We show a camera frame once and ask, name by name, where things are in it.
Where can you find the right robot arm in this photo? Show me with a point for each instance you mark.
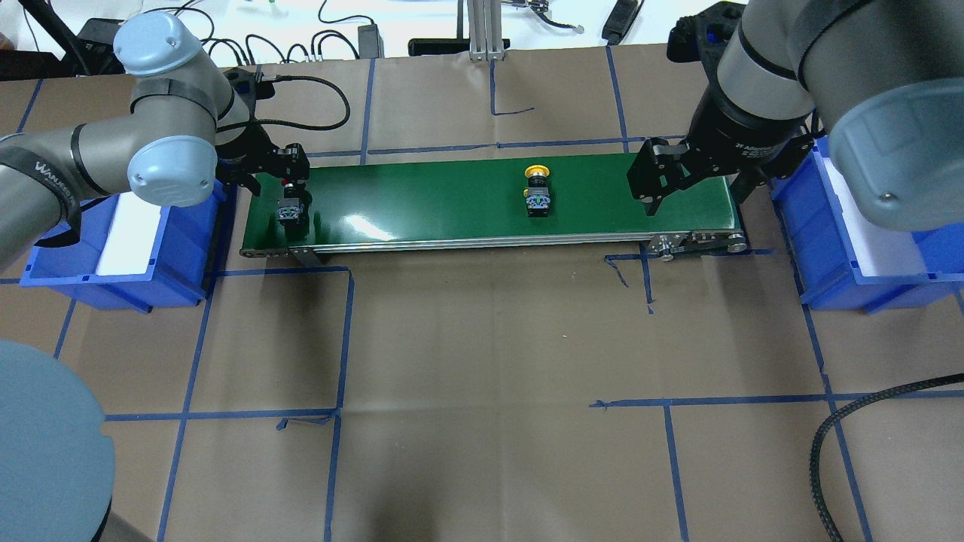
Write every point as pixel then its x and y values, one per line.
pixel 882 80

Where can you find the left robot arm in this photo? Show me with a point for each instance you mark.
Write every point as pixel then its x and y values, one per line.
pixel 187 123

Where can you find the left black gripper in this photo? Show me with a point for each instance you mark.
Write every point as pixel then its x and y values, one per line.
pixel 248 147

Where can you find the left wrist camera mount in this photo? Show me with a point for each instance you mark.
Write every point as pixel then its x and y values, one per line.
pixel 250 86

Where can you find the green conveyor belt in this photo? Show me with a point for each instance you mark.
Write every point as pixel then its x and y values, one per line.
pixel 479 204

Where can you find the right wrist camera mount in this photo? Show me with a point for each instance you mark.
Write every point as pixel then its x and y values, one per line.
pixel 703 36

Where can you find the right blue bin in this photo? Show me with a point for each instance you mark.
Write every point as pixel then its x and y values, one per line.
pixel 844 261

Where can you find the black power adapter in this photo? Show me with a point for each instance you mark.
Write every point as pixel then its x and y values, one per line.
pixel 97 40

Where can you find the yellow push button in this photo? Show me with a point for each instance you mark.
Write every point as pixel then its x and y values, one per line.
pixel 537 193

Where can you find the aluminium profile post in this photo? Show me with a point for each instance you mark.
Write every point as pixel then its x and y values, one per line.
pixel 485 30

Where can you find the left blue bin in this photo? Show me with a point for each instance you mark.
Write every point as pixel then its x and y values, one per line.
pixel 176 268

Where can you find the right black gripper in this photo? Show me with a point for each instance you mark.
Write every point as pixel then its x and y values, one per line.
pixel 734 135

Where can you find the red push button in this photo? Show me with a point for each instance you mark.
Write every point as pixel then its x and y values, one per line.
pixel 290 208

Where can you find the blue bin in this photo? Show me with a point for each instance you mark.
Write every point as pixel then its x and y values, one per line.
pixel 176 268
pixel 844 261

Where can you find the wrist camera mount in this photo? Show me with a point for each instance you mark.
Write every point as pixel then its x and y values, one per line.
pixel 250 86
pixel 703 36

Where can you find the right bin white foam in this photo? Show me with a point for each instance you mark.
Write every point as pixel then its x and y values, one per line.
pixel 879 252

